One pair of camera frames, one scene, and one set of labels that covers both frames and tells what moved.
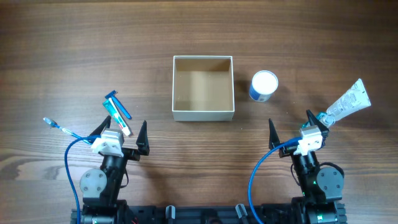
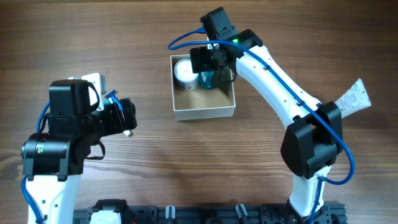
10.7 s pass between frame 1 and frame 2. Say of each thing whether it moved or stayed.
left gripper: moved
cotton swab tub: moved
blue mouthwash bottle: moved
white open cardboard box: stayed
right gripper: moved
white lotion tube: stayed
